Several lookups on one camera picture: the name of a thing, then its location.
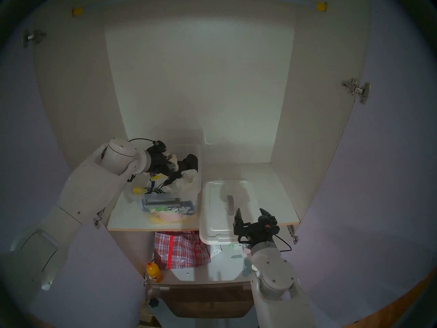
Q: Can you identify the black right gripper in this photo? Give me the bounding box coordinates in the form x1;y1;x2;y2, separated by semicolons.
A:
233;208;281;244

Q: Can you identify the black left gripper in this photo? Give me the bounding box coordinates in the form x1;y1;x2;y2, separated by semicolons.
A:
146;149;182;188

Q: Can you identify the cream cartoon print garment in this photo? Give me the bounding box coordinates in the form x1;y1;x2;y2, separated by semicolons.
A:
143;155;179;191

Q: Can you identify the white bin lid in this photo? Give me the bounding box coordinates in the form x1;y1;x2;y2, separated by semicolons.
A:
199;179;260;245

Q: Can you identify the clear plastic storage bin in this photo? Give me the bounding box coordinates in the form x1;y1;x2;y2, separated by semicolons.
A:
128;145;202;226

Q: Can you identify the white garment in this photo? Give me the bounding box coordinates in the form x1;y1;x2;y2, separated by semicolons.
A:
167;169;198;195

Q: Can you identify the black garment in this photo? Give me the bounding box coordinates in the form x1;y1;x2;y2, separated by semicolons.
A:
176;154;198;176

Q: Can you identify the navy leaf print garment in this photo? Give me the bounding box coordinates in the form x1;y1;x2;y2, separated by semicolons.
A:
143;189;197;216

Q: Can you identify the red plaid woven bag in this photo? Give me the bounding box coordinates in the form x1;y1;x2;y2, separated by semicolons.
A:
154;231;211;270

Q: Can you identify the orange juice bottle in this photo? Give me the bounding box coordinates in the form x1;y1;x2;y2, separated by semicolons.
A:
146;262;164;283

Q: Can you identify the lavender wardrobe door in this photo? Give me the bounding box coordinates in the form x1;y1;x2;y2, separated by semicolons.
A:
270;0;437;328
0;23;147;328

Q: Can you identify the pale wardrobe hanging rod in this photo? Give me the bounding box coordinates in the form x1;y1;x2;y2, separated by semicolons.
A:
80;0;320;13

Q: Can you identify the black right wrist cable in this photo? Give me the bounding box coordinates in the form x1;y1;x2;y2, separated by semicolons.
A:
273;233;293;252

